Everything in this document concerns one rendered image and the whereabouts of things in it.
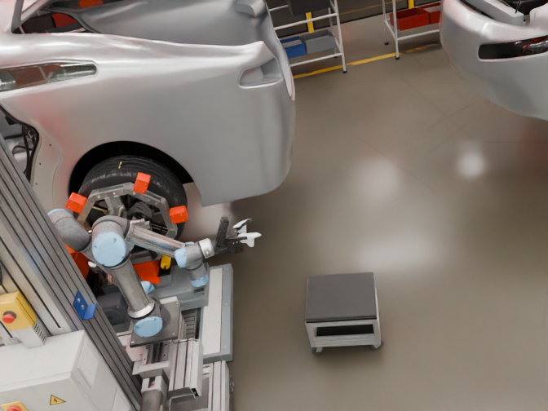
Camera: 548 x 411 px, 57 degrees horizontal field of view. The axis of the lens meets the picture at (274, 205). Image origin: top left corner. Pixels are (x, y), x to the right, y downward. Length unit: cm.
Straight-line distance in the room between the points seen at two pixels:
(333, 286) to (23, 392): 176
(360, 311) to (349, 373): 38
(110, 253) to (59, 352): 38
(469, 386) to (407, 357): 36
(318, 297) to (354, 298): 21
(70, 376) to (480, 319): 231
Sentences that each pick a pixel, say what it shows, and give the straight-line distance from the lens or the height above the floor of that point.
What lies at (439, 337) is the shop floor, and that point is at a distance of 320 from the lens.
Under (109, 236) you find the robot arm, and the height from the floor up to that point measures 146.
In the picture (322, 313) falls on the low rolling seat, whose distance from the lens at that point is 291.
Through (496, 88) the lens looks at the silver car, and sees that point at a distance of 369.
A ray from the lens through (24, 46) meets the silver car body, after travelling 318.
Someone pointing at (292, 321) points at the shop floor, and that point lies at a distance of 337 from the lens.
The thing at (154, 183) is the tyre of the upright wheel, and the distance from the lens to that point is 301.
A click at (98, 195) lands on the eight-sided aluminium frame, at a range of 302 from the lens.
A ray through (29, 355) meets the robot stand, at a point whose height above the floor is 123.
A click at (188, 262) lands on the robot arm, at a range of 209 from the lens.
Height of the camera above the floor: 248
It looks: 35 degrees down
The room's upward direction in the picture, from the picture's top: 14 degrees counter-clockwise
